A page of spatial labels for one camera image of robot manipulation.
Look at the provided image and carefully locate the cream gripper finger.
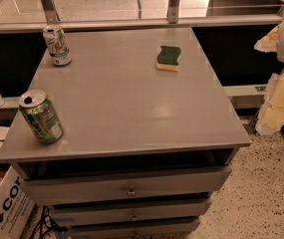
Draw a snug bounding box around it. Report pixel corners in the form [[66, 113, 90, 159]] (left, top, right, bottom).
[[255, 73, 284, 135], [254, 26, 279, 53]]

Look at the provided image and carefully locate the white 7up can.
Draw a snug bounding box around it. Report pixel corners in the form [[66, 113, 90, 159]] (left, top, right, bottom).
[[43, 25, 72, 66]]

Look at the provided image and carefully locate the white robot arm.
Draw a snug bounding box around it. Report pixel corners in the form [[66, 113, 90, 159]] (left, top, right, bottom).
[[254, 19, 284, 135]]

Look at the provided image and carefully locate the green and yellow sponge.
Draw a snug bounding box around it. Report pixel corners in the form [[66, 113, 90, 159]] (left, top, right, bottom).
[[156, 46, 181, 72]]

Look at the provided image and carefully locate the green soda can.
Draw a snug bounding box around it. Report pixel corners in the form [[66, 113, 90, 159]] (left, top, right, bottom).
[[19, 89, 64, 144]]

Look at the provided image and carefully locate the grey side shelf beam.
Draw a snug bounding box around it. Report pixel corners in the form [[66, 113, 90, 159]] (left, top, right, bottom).
[[223, 85, 266, 110]]

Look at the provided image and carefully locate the top grey drawer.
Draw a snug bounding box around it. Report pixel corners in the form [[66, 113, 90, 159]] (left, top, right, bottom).
[[22, 165, 231, 206]]

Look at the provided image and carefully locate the grey drawer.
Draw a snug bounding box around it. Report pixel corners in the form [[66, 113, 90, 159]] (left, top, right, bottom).
[[51, 198, 211, 226], [69, 218, 199, 239], [22, 165, 231, 206]]

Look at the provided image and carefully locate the grey drawer cabinet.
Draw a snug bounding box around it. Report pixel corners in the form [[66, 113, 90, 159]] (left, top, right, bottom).
[[0, 28, 249, 230]]

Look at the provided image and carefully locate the bottom grey drawer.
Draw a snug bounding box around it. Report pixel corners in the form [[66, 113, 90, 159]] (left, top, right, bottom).
[[69, 218, 199, 239]]

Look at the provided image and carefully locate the middle grey drawer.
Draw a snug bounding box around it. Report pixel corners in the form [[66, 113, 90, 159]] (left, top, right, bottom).
[[51, 198, 211, 226]]

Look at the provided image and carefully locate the white cardboard box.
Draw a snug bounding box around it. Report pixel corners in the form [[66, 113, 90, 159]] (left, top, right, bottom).
[[0, 167, 35, 239]]

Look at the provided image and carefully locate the metal frame rail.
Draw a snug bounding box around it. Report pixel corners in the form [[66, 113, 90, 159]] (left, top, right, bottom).
[[0, 0, 284, 31]]

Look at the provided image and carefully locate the black cable bundle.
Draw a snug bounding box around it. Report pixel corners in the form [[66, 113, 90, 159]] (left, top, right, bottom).
[[29, 205, 69, 239]]

